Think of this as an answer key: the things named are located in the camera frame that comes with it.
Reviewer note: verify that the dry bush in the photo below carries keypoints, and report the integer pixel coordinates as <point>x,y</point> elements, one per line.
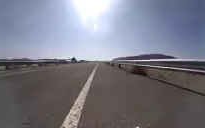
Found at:
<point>137,70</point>

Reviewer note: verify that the dark hill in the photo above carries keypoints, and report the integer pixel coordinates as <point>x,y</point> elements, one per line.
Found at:
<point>146,57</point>

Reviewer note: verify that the grey asphalt road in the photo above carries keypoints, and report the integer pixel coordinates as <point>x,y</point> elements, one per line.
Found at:
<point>133,100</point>

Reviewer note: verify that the white painted line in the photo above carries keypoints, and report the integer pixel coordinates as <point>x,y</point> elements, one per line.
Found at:
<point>77,106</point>

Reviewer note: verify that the metal guardrail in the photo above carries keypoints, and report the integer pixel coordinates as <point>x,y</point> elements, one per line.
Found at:
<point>176,65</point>
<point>26,62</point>

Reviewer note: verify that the pale concrete verge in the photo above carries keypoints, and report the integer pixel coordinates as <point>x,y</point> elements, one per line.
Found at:
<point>3,68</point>
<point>186,79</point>

